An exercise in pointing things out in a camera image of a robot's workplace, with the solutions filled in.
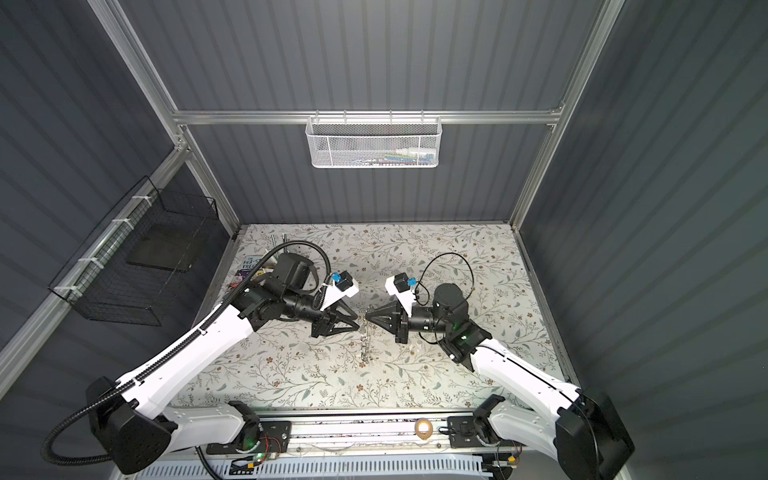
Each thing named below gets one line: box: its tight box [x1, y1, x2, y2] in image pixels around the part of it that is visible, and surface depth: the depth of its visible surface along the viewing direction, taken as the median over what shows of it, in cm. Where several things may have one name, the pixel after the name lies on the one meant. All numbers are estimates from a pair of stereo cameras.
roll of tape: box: [414, 418, 433, 440], surface depth 77 cm
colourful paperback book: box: [228, 255, 263, 290], surface depth 107 cm
